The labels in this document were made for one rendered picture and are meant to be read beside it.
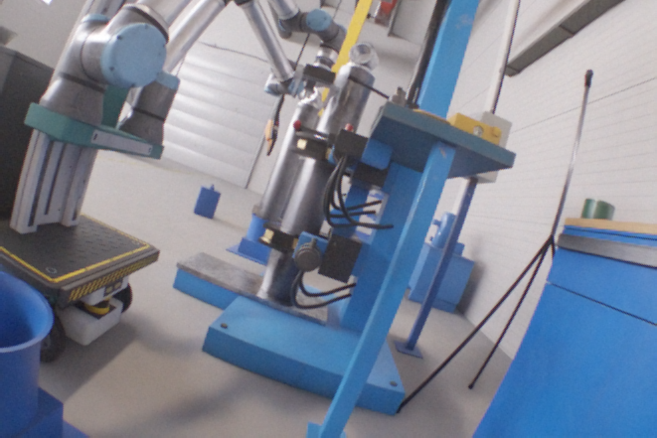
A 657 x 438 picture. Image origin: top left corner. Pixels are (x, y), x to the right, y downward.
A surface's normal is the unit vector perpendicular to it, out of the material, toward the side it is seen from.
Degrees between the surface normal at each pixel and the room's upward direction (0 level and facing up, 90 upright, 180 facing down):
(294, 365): 90
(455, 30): 90
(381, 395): 90
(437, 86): 90
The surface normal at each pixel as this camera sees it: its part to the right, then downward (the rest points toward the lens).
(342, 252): -0.02, -0.02
